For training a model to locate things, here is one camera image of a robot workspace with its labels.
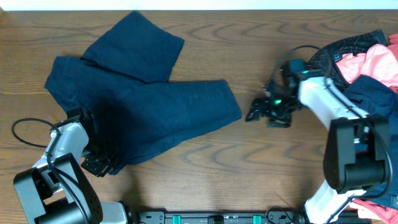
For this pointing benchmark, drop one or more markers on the black patterned garment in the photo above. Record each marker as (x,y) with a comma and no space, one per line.
(331,54)

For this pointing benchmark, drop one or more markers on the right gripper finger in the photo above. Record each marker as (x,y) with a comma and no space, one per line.
(258,108)
(283,122)

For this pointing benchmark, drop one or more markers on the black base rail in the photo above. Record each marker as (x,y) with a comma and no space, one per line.
(272,216)

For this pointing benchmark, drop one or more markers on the dark blue denim garment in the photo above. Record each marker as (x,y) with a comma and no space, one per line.
(376,98)

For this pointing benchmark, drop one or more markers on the pink coral garment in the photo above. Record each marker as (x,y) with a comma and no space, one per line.
(379,63)

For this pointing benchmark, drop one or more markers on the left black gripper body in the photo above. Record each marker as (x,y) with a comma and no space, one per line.
(97,160)

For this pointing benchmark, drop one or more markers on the navy blue shorts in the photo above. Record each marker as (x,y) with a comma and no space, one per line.
(122,79)

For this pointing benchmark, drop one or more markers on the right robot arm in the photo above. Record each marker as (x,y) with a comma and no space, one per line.
(357,156)

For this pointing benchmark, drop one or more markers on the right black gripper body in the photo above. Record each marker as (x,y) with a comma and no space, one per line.
(280,107)

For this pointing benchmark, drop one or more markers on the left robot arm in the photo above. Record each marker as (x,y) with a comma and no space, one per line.
(56,190)

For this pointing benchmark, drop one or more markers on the red coral garment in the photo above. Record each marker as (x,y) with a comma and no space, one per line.
(393,45)

